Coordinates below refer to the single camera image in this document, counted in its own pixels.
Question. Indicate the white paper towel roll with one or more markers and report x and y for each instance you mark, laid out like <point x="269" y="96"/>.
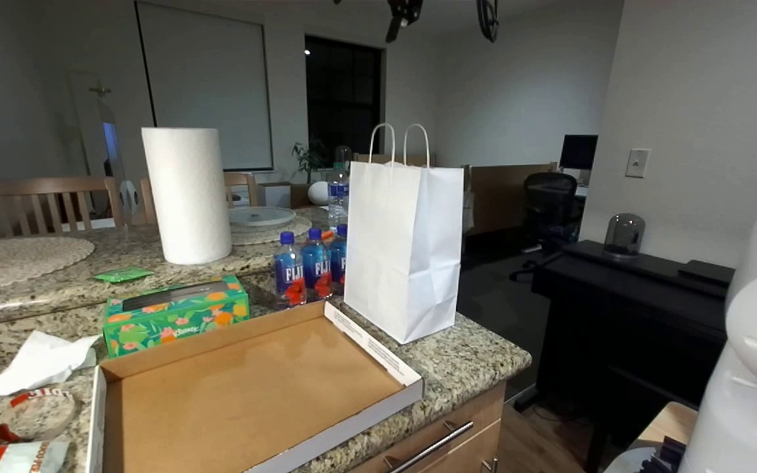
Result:
<point x="184" y="194"/>

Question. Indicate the small green houseplant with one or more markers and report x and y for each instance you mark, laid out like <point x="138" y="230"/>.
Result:
<point x="315" y="157"/>

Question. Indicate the round woven placemat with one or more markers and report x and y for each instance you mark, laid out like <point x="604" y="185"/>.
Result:
<point x="19" y="264"/>
<point x="264" y="234"/>

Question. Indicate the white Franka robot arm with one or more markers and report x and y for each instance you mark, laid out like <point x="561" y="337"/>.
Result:
<point x="746" y="395"/>

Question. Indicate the dark computer monitor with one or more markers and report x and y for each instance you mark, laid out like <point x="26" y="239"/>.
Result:
<point x="579" y="153"/>

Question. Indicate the grey closet door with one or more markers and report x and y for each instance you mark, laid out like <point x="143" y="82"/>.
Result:
<point x="202" y="80"/>

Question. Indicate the small grey speaker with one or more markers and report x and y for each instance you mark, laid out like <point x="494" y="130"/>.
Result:
<point x="627" y="234"/>

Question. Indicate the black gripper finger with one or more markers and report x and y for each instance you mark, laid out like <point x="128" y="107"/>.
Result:
<point x="401" y="15"/>

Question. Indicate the green tissue box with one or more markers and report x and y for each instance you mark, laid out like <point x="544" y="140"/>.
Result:
<point x="177" y="316"/>

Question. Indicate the red white snack packet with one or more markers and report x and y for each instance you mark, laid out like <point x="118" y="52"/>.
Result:
<point x="10" y="458"/>

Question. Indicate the white paper napkin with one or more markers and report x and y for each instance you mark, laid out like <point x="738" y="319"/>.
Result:
<point x="36" y="361"/>

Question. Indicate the wooden desk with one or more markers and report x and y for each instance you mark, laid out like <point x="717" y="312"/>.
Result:
<point x="496" y="197"/>

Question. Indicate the small green packet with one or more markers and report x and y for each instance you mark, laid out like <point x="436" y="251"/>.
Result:
<point x="118" y="274"/>

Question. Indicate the white paper bag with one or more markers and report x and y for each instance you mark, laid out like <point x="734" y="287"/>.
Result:
<point x="404" y="252"/>

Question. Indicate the cardboard floor box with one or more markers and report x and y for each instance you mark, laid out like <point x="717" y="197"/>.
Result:
<point x="667" y="421"/>

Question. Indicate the beige speckled pouch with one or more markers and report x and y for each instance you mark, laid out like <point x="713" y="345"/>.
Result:
<point x="40" y="410"/>

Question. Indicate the white round vase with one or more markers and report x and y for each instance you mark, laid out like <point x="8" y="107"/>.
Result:
<point x="318" y="193"/>

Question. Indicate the wooden counter base cabinet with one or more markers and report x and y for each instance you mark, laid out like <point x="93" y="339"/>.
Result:
<point x="474" y="419"/>

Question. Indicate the black digital piano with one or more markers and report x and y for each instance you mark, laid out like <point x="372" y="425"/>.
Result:
<point x="624" y="307"/>

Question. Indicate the dark window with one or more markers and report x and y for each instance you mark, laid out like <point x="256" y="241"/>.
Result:
<point x="343" y="98"/>

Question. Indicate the cardboard cover box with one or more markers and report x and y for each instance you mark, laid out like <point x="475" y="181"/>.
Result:
<point x="248" y="395"/>

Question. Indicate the black office chair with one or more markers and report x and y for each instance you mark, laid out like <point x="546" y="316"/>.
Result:
<point x="550" y="202"/>

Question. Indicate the blue capped water bottle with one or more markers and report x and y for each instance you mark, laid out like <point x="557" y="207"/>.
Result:
<point x="315" y="268"/>
<point x="286" y="274"/>
<point x="340" y="260"/>
<point x="340" y="210"/>

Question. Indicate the white light switch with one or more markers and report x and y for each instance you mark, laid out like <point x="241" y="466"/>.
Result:
<point x="636" y="164"/>

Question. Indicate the round glass lid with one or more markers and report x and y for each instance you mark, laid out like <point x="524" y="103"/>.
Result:
<point x="260" y="215"/>

